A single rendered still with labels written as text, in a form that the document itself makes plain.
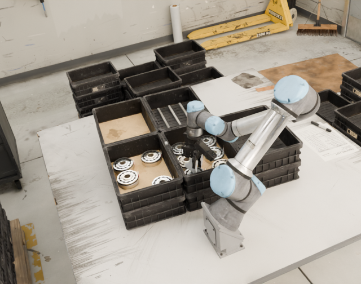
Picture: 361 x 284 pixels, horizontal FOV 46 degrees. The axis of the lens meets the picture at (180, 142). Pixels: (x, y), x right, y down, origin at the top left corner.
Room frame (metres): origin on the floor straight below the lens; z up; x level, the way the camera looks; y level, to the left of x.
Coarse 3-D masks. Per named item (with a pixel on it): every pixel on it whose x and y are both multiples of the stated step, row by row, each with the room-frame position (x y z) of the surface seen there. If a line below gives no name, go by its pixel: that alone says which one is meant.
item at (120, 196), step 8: (144, 136) 1.79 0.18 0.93; (160, 136) 1.77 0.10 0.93; (112, 144) 1.75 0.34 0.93; (120, 144) 1.75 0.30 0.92; (104, 152) 1.70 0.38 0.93; (168, 152) 1.65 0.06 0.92; (112, 168) 1.56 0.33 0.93; (176, 168) 1.50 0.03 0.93; (112, 176) 1.50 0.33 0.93; (160, 184) 1.41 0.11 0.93; (168, 184) 1.41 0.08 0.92; (176, 184) 1.42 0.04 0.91; (128, 192) 1.38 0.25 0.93; (136, 192) 1.38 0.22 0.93; (144, 192) 1.39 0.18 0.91
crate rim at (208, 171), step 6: (180, 126) 1.84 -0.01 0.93; (186, 126) 1.84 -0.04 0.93; (162, 132) 1.81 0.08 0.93; (168, 144) 1.70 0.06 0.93; (174, 156) 1.60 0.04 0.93; (180, 168) 1.52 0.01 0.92; (210, 168) 1.47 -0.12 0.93; (192, 174) 1.45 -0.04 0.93; (198, 174) 1.45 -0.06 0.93; (204, 174) 1.45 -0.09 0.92; (210, 174) 1.46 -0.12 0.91; (186, 180) 1.44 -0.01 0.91
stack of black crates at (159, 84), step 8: (152, 72) 3.21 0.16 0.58; (160, 72) 3.23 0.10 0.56; (168, 72) 3.25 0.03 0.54; (128, 80) 3.14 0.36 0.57; (136, 80) 3.16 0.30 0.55; (144, 80) 3.18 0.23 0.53; (152, 80) 3.20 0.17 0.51; (160, 80) 3.23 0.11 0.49; (168, 80) 3.21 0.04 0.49; (176, 80) 3.08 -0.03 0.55; (128, 88) 3.06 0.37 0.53; (136, 88) 3.13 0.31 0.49; (144, 88) 3.11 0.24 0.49; (152, 88) 2.91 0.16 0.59; (160, 88) 2.92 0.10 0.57; (168, 88) 2.96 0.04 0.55; (128, 96) 3.13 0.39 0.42; (136, 96) 2.88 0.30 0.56
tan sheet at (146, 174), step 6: (138, 156) 1.76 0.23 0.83; (138, 162) 1.71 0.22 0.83; (162, 162) 1.69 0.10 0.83; (138, 168) 1.66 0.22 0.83; (144, 168) 1.65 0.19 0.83; (150, 168) 1.65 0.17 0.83; (156, 168) 1.64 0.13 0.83; (162, 168) 1.64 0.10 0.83; (144, 174) 1.61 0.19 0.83; (150, 174) 1.61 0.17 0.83; (156, 174) 1.60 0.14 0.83; (162, 174) 1.59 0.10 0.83; (168, 174) 1.59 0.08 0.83; (144, 180) 1.56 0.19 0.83; (150, 180) 1.56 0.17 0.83; (138, 186) 1.53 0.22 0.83; (144, 186) 1.52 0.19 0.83; (120, 192) 1.50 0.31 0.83; (126, 192) 1.50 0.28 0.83
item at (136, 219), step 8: (176, 200) 1.42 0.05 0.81; (120, 208) 1.41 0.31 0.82; (144, 208) 1.38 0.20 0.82; (152, 208) 1.39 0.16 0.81; (160, 208) 1.41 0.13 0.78; (168, 208) 1.42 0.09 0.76; (176, 208) 1.43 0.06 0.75; (184, 208) 1.46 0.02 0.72; (128, 216) 1.37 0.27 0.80; (136, 216) 1.38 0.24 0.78; (144, 216) 1.39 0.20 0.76; (152, 216) 1.40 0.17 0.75; (160, 216) 1.41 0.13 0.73; (168, 216) 1.42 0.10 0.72; (128, 224) 1.38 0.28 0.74; (136, 224) 1.38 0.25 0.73; (144, 224) 1.39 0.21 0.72
